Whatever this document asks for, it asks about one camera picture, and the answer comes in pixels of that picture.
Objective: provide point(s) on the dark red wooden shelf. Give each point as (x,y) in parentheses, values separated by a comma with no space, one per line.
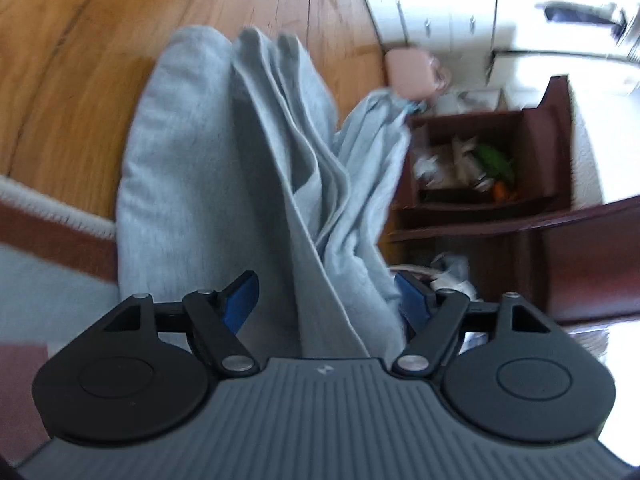
(550,135)

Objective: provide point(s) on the pink cup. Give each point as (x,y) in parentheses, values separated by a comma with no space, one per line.
(410,72)

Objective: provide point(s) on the dark wooden dresser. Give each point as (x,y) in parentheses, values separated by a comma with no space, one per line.
(590,280)

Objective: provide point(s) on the grey face print t-shirt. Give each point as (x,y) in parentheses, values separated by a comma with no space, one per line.
(200,160)

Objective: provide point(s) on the pile of paper scraps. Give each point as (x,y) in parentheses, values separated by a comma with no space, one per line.
(465,160)

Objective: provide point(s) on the checkered rug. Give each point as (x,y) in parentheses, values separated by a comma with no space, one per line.
(45,280)

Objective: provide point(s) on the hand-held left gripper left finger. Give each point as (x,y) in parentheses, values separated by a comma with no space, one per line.
(240,302)

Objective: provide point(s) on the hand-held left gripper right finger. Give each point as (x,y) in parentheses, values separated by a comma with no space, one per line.
(412,302)

